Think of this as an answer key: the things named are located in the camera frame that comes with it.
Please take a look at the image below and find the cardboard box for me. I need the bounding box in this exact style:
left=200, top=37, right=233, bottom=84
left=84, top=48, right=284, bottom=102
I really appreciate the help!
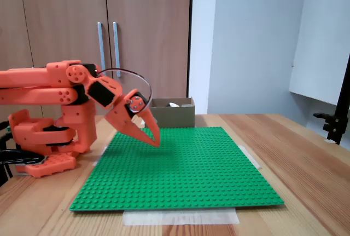
left=149, top=97, right=196, bottom=129

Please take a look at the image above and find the brown wooden cabinet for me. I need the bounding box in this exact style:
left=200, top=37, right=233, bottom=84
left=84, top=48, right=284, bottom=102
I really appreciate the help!
left=0, top=0, right=194, bottom=119

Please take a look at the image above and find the green studded baseplate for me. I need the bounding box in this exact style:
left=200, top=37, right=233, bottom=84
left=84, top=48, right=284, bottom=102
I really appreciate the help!
left=68, top=126, right=285, bottom=212

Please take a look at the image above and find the gripper motor cable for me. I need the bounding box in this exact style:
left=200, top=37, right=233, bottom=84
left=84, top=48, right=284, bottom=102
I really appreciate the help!
left=95, top=67, right=153, bottom=111

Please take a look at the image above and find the silver cabinet handle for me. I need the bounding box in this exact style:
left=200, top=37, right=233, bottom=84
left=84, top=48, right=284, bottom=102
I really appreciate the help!
left=97, top=21, right=107, bottom=70
left=113, top=21, right=122, bottom=78

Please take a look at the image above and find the black power cable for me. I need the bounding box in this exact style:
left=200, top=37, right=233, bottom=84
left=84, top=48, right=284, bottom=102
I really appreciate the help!
left=0, top=120, right=14, bottom=187

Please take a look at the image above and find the black camera stand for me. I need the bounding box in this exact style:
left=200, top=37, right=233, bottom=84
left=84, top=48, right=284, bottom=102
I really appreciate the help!
left=313, top=54, right=350, bottom=146

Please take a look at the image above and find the white wall panel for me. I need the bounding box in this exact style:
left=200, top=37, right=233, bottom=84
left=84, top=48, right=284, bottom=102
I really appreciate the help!
left=288, top=0, right=350, bottom=106

